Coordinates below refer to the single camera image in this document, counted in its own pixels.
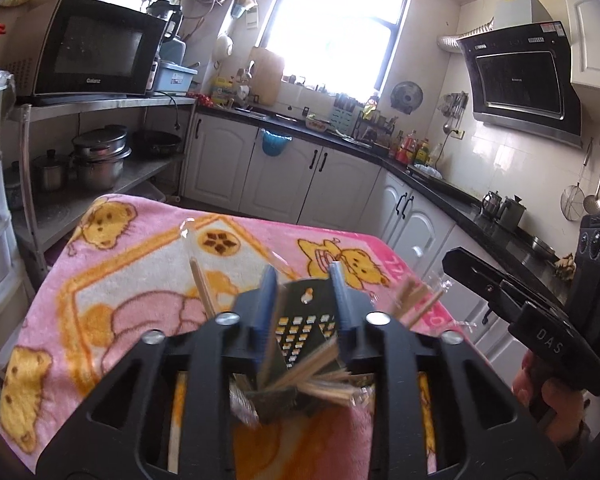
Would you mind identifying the group of condiment bottles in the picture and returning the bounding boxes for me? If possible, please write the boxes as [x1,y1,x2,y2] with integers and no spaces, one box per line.
[390,130,443,166]

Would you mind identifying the black blender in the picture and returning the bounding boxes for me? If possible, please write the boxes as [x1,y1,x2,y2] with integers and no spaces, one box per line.
[147,0,183,68]

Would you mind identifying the white upper cabinet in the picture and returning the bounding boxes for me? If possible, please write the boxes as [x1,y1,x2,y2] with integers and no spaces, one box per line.
[565,0,600,91]

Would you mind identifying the hanging steel ladle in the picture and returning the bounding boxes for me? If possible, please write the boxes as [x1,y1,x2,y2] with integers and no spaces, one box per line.
[582,142,600,213]

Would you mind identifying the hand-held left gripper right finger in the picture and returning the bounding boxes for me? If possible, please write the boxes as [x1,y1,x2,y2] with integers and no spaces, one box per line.
[328,261,566,480]

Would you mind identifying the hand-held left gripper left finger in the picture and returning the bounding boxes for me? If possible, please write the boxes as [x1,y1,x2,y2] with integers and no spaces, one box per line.
[35,265,281,480]

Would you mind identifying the wall-mounted utensil holder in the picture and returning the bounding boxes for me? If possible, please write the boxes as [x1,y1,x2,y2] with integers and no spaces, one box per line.
[230,0,258,28]

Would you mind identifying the hanging kitchen utensils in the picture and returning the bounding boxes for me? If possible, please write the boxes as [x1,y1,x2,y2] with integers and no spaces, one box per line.
[437,91,468,136]

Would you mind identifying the blue hanging bin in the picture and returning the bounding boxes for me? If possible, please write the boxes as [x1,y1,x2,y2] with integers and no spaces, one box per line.
[260,127,291,158]

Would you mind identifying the stacked steel pots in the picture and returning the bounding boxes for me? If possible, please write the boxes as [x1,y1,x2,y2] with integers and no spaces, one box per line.
[71,125,132,191]

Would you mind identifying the person's right hand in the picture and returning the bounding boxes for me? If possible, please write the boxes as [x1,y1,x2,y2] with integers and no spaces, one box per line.
[511,350,588,448]

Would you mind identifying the black range hood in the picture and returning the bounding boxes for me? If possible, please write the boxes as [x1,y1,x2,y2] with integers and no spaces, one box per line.
[455,0,583,150]

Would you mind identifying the kitchen window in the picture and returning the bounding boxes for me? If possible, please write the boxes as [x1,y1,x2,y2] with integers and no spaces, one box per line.
[257,0,413,93]

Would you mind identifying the hanging wire strainer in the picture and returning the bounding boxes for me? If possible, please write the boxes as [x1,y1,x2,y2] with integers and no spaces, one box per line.
[560,137,593,221]

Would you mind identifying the beige cutting board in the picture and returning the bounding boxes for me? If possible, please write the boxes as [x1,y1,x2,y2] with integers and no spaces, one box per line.
[250,46,286,106]

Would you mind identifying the blue dish drainer box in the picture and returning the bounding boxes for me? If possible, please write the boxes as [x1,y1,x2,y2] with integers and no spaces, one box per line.
[152,37,198,96]

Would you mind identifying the black spice rack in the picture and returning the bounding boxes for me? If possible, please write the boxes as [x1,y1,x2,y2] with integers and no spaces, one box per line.
[357,105,396,143]

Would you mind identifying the pink printed blanket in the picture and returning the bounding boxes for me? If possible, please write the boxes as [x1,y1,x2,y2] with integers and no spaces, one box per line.
[0,192,476,476]

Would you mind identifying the black countertop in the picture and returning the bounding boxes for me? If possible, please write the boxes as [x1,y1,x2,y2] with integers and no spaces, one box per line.
[195,97,581,306]

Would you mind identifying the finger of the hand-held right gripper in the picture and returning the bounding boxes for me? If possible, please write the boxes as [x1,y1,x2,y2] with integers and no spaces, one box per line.
[441,246,567,328]

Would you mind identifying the black wok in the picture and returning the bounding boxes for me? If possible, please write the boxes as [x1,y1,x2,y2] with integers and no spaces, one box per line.
[132,130,183,158]

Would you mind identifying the black microwave oven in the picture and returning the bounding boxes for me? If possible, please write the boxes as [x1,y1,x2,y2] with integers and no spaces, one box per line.
[5,0,168,106]

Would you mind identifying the steel bowl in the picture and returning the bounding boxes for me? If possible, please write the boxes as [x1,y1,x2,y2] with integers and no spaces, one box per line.
[530,235,558,261]

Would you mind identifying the silver flexible duct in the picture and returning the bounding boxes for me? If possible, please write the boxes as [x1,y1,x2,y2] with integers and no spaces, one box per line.
[437,17,496,53]

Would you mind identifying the white base cabinets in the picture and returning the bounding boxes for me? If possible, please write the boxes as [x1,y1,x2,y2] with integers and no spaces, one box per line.
[180,110,531,361]

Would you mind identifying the small steel pot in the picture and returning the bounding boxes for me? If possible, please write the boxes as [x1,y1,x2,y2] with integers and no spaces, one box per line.
[34,149,68,192]

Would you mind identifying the pale green knife block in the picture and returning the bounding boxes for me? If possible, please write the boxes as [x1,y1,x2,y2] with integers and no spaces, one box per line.
[332,92,358,133]

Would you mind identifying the person's right forearm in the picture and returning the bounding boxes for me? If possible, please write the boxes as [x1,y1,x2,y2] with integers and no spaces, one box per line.
[550,422,600,466]

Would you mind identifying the steel kettle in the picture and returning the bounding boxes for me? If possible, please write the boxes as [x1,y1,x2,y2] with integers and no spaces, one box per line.
[481,191,503,218]

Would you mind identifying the steel kitchen rack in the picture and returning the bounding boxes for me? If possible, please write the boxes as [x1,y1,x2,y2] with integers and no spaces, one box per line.
[10,95,198,271]

